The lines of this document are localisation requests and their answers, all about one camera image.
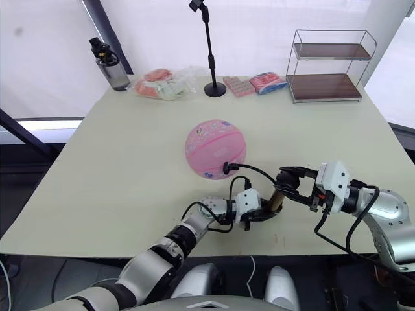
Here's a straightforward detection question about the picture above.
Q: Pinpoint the red and blue package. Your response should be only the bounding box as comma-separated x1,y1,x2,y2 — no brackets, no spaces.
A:
249,71,289,96

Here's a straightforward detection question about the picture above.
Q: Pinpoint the pink pack of small boxes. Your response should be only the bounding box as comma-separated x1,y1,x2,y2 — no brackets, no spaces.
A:
222,75,255,98

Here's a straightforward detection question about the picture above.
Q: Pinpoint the gold hand pump with hose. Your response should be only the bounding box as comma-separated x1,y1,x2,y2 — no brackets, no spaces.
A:
222,161,301,213

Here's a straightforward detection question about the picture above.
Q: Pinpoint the silver robot torso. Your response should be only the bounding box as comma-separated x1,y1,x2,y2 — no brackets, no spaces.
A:
123,296,276,311

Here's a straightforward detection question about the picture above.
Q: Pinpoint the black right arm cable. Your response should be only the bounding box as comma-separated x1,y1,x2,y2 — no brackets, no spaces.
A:
313,185,415,278

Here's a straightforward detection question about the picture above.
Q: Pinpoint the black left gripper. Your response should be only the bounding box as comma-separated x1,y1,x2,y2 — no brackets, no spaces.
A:
239,200,283,231

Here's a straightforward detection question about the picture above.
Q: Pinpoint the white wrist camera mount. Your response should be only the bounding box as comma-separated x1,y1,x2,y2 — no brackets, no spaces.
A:
315,161,351,214
234,189,262,224

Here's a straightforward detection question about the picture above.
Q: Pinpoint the clear bag of snacks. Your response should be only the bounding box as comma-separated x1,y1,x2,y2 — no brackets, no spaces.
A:
130,65,206,102

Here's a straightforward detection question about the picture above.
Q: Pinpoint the metal two-tier shelf rack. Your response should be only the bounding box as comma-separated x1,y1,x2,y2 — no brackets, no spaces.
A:
285,29,378,105

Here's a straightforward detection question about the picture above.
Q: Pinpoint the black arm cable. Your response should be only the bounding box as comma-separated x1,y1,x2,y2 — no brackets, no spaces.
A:
180,176,253,233
313,185,415,278

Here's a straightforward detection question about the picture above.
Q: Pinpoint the black tripod stand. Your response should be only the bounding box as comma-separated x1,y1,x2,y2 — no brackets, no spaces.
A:
198,5,228,98

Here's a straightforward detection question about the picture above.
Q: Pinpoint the thin white cable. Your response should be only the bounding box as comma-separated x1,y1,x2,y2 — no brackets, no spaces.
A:
245,255,257,297

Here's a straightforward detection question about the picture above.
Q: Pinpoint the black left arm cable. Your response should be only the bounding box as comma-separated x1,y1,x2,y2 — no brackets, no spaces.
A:
180,176,253,233

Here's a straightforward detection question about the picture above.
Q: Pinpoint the pink basketball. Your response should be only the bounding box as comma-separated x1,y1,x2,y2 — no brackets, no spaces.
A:
184,119,248,181

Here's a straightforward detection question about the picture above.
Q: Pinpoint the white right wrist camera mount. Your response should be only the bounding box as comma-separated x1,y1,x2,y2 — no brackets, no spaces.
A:
315,161,351,214

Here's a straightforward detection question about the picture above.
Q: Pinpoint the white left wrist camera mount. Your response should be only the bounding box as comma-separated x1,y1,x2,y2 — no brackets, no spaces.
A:
234,189,262,224

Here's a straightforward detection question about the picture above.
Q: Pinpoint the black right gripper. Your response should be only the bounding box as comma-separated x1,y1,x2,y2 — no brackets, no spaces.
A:
274,166,330,214

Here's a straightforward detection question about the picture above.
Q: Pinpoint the silver rounded robot leg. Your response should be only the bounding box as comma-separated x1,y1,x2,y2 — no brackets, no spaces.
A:
263,266,301,311
171,262,225,299

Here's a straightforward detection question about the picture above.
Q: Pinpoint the black diagonal frame beam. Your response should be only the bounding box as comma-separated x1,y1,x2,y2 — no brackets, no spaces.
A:
0,108,58,160
80,0,135,76

